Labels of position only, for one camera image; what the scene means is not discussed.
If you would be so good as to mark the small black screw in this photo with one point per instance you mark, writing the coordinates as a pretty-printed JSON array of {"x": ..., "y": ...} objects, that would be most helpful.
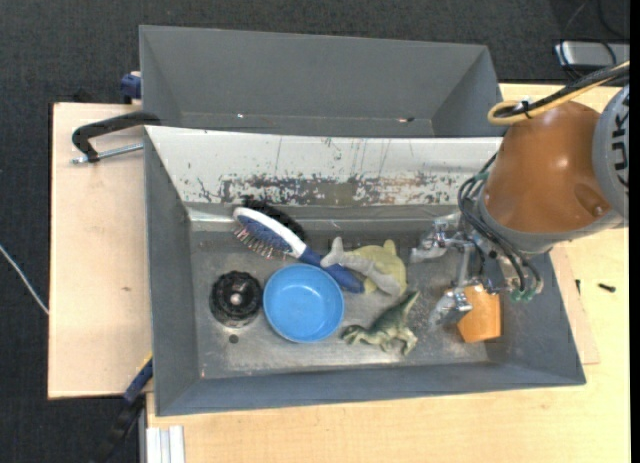
[{"x": 608, "y": 287}]

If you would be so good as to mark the blue plastic bowl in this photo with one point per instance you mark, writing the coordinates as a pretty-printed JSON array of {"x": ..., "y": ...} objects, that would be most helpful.
[{"x": 302, "y": 303}]

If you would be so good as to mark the grey metal bin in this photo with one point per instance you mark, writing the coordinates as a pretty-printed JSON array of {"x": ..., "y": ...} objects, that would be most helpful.
[{"x": 310, "y": 81}]

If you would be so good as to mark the pale yellow-green soft toy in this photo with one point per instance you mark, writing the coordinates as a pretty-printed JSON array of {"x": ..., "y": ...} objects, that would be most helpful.
[{"x": 392, "y": 263}]

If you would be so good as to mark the blue and white hairbrush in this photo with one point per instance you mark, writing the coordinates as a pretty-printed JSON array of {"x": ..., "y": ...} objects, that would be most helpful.
[{"x": 280, "y": 233}]

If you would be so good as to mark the grey toy shark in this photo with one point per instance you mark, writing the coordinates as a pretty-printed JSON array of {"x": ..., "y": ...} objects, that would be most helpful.
[{"x": 357, "y": 263}]

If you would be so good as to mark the green toy dinosaur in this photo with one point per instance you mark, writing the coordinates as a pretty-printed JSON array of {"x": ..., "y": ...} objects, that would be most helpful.
[{"x": 390, "y": 326}]

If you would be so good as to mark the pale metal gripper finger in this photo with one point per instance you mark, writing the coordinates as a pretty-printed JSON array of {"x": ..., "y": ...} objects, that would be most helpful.
[
  {"x": 440, "y": 241},
  {"x": 456, "y": 303}
]

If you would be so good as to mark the orange plastic cup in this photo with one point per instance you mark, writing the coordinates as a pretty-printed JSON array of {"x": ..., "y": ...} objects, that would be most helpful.
[{"x": 482, "y": 318}]

